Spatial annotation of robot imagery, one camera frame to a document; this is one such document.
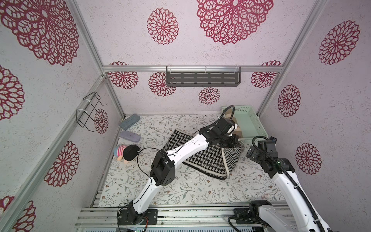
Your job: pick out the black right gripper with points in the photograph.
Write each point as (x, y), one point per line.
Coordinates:
(253, 153)

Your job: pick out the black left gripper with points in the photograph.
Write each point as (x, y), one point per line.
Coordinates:
(235, 142)

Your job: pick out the brown checked scarf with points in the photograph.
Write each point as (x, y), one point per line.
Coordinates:
(231, 117)

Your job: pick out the black white zigzag scarf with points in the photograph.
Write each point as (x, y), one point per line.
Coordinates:
(215, 162)

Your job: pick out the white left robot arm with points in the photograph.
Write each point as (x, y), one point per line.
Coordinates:
(165, 163)

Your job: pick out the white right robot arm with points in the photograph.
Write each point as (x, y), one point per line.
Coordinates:
(306, 216)

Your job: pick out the mint green plastic basket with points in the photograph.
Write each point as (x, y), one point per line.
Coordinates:
(249, 123)

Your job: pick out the grey blue eraser block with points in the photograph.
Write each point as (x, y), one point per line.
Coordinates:
(129, 122)

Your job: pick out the lilac pencil case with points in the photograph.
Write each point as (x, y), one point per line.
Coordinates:
(130, 136)

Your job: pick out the pink striped plush doll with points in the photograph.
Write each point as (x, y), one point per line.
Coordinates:
(126, 153)

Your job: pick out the floral table mat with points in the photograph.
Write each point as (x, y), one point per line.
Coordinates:
(125, 181)

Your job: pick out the grey metal wall shelf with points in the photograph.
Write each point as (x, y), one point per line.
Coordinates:
(202, 79)

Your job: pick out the black wire wall rack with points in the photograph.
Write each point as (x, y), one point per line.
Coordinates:
(93, 117)

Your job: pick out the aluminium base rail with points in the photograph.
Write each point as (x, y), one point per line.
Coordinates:
(169, 217)

